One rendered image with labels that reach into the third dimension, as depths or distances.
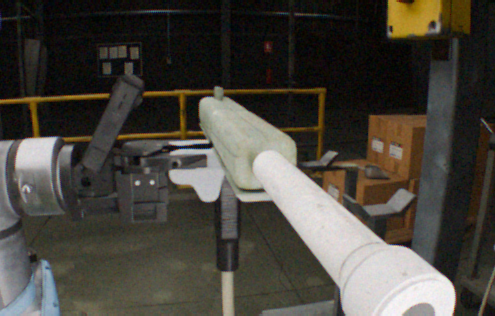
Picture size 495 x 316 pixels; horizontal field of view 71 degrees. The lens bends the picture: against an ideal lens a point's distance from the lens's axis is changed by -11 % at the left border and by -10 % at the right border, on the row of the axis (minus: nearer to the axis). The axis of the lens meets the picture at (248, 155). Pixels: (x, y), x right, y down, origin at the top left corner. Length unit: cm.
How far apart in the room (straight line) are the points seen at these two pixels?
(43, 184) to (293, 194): 30
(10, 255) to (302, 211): 39
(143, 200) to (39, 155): 12
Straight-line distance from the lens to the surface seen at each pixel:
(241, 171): 27
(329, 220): 16
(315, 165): 59
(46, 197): 44
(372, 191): 256
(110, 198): 45
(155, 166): 41
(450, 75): 56
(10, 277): 51
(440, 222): 60
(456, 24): 52
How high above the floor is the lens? 125
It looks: 13 degrees down
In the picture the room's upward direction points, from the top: straight up
